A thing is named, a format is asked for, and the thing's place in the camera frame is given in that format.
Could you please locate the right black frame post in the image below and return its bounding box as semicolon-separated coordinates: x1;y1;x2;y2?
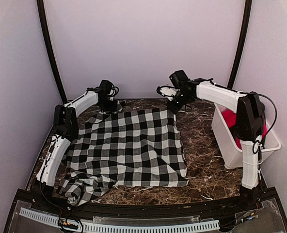
227;0;253;89

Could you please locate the white slotted cable duct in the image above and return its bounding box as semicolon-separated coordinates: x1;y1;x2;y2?
19;207;220;233

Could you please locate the red garment in bin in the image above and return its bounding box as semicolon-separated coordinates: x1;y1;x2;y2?
222;109;268;149

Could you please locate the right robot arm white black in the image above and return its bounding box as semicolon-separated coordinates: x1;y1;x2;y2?
158;70;266;211

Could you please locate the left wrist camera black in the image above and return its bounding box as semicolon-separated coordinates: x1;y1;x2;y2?
99;80;119;100

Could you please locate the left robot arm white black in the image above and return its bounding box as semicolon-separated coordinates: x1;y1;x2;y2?
33;86;119;188

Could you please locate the black front rail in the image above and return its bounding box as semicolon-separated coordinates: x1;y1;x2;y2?
11;189;265;219

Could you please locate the white plastic laundry bin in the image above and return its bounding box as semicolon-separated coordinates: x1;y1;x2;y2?
211;104;281;169

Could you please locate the black white checkered shirt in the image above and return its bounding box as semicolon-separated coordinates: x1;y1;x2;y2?
57;107;188;206

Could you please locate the left black frame post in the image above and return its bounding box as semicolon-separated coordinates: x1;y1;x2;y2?
36;0;68;104

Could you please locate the black frame post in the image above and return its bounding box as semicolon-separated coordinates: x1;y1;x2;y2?
36;0;68;104
227;0;253;89

